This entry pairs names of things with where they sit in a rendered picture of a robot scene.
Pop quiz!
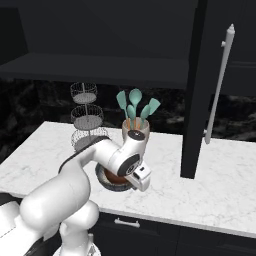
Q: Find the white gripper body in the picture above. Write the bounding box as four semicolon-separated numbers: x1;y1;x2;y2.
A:
127;171;152;193

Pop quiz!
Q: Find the dark grey bowl brown inside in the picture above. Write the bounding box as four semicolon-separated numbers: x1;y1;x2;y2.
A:
94;162;135;193

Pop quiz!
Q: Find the black open cabinet door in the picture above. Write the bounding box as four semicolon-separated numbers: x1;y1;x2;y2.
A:
180;0;210;180

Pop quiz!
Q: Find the beige utensil pot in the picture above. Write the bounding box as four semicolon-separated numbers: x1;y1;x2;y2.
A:
121;117;151;145

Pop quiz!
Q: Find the black drawer front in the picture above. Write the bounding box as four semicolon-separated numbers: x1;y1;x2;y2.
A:
175;225;256;256
87;211;183;256

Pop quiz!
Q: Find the small teal spatula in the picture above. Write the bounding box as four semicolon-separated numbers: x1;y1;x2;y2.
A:
139;104;151;130

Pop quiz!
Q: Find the small teal spoon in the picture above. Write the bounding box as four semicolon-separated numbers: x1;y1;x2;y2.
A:
126;104;137;130

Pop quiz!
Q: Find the teal slanted spatula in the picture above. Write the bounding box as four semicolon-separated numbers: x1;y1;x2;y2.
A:
146;97;162;118

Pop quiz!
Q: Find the white drawer handle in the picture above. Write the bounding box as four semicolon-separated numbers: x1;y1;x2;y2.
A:
113;217;141;229

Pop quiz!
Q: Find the three-tier wire stand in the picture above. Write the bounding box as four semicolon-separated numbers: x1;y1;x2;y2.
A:
69;81;110;153

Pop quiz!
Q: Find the long white door handle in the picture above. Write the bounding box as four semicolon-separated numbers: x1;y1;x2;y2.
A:
203;23;236;145

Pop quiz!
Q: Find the black open wall cabinet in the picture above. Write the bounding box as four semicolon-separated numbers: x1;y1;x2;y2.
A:
0;0;201;90

